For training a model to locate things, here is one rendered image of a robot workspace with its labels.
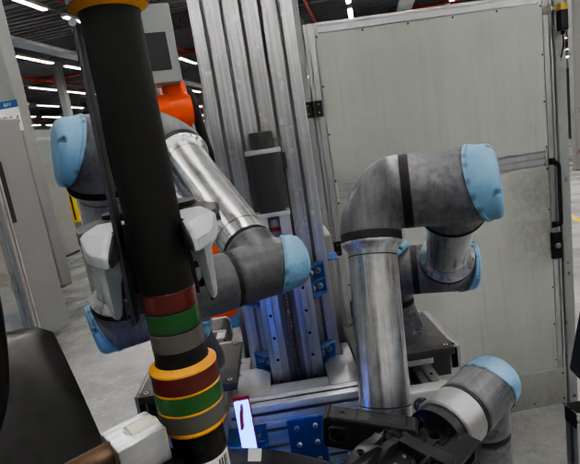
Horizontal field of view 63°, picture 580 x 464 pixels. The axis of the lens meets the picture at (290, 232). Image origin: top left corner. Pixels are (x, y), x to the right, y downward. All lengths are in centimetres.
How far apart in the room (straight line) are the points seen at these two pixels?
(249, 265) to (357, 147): 160
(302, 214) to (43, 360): 90
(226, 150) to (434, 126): 123
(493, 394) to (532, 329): 201
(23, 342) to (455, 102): 207
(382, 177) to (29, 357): 51
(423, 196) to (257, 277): 27
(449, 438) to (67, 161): 68
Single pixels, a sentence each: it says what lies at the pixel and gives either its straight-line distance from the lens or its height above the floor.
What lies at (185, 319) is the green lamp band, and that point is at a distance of 30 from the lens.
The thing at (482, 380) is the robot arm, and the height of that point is 121.
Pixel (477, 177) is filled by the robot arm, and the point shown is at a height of 145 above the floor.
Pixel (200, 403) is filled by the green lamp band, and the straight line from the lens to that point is 31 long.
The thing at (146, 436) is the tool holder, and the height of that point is 139.
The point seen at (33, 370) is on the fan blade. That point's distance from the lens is 44.
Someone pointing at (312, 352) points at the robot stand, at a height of 101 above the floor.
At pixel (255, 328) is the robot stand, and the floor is 106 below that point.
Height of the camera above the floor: 155
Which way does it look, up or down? 11 degrees down
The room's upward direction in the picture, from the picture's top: 9 degrees counter-clockwise
